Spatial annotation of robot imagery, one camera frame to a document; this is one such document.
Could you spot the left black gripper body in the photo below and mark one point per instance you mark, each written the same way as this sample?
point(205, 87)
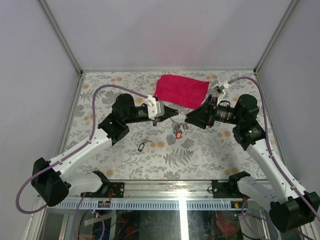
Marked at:
point(140, 115)

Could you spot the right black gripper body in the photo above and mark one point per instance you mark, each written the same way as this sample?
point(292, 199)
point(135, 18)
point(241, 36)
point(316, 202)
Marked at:
point(212, 117)

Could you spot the keyring with coloured tags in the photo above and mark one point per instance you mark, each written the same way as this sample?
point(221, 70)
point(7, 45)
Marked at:
point(178, 128)

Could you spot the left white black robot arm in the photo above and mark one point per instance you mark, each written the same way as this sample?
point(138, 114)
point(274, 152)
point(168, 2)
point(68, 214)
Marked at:
point(55, 179)

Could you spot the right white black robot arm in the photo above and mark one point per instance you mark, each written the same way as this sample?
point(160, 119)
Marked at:
point(288, 203)

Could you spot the folded red cloth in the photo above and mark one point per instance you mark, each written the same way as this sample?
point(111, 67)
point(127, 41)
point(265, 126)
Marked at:
point(181, 90)

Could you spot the key with black tag left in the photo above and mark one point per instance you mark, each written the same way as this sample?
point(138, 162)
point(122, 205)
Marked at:
point(143, 143)

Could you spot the floral patterned table mat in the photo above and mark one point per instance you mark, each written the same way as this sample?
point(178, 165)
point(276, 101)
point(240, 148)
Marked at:
point(200, 154)

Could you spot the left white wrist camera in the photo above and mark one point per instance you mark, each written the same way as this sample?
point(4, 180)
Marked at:
point(155, 108)

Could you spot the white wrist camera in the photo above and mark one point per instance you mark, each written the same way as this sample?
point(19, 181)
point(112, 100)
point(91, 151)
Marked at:
point(155, 108)
point(219, 88)

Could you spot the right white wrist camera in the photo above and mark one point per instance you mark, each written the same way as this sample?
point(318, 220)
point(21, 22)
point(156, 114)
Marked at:
point(219, 88)

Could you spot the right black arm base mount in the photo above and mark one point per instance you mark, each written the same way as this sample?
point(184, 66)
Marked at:
point(226, 189)

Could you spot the aluminium front rail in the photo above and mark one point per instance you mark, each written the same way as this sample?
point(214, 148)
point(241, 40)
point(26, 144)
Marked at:
point(165, 188)

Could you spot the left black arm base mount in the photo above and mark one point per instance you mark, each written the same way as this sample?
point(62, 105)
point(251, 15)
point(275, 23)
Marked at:
point(113, 190)

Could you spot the blue slotted cable duct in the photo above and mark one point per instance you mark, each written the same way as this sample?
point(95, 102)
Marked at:
point(123, 204)

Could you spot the left aluminium frame post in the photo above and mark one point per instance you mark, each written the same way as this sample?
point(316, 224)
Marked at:
point(60, 36)

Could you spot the aluminium frame post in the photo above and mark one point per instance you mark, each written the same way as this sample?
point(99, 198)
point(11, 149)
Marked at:
point(276, 34)
point(60, 36)

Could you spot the right aluminium frame post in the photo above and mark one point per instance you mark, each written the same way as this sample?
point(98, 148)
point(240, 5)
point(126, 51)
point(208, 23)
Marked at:
point(276, 34)

